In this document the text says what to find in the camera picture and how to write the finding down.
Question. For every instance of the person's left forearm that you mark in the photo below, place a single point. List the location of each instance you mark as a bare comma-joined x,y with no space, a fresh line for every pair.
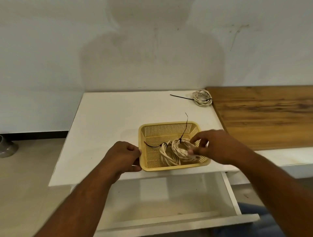
80,207

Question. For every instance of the yellow perforated plastic basket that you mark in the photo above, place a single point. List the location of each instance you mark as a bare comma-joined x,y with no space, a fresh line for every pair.
156,130

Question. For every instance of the person's right hand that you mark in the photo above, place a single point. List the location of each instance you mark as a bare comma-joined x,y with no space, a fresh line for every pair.
222,146

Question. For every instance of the person's right thumb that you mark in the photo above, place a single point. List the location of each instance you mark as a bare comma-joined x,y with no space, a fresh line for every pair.
196,151

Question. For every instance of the person's right forearm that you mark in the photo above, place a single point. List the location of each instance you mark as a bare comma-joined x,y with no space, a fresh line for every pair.
278,188

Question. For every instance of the person's blue trouser leg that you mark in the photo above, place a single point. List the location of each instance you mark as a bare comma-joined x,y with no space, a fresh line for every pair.
256,219

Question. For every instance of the black zip tie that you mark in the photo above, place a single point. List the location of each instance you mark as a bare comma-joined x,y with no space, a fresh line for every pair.
181,97
152,146
184,127

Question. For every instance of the person's left thumb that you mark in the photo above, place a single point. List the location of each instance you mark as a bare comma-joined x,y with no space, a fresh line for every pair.
134,148

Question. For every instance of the grey pipe piece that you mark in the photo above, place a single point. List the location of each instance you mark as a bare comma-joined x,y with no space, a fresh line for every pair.
7,147

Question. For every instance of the brown wooden board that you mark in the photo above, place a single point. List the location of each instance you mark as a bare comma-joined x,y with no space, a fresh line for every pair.
264,114

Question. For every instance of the person's left hand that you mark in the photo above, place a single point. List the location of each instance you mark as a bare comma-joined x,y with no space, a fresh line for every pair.
119,156

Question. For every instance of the white open drawer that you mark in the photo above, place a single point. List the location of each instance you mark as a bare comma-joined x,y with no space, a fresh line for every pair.
171,197

